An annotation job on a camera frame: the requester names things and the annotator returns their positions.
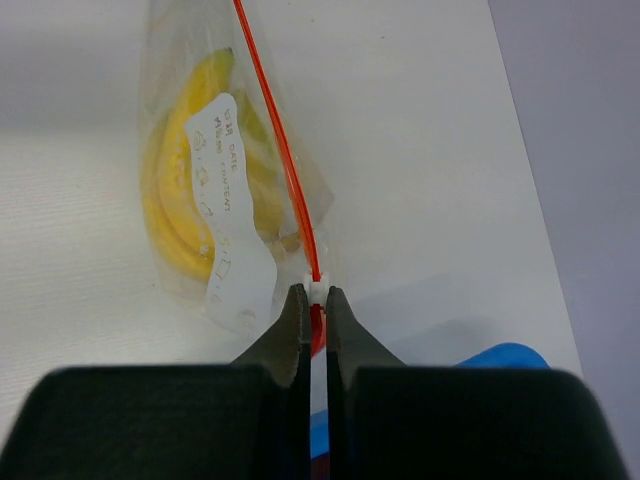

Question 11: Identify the clear zip top bag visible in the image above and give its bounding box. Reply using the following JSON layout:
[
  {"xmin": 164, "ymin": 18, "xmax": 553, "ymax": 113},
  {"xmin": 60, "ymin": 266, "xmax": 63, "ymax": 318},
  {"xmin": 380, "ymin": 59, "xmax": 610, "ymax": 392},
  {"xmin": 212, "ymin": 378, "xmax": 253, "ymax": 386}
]
[{"xmin": 139, "ymin": 1, "xmax": 333, "ymax": 339}]

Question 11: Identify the yellow banana bunch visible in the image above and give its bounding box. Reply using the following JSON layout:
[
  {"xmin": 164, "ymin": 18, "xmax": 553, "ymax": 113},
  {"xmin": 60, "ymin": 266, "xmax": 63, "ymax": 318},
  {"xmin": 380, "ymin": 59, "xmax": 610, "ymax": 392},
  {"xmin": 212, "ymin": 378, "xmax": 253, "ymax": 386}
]
[{"xmin": 140, "ymin": 48, "xmax": 301, "ymax": 283}]

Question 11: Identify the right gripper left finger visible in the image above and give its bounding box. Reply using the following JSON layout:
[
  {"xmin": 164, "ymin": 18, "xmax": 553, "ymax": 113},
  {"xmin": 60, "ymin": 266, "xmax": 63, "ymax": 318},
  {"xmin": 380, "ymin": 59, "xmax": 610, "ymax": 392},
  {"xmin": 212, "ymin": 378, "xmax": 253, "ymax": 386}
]
[{"xmin": 1, "ymin": 285, "xmax": 311, "ymax": 479}]

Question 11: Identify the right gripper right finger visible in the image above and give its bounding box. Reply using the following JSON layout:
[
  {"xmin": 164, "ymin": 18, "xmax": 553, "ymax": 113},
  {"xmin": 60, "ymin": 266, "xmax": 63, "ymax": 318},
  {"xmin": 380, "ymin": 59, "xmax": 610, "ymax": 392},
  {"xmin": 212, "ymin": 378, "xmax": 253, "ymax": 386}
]
[{"xmin": 325, "ymin": 287, "xmax": 628, "ymax": 479}]

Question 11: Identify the blue plastic bin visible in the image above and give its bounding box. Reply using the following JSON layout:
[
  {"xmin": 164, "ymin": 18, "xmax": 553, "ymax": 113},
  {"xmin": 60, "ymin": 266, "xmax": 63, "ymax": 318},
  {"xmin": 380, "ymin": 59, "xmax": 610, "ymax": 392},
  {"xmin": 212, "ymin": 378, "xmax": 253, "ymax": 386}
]
[{"xmin": 310, "ymin": 343, "xmax": 550, "ymax": 460}]

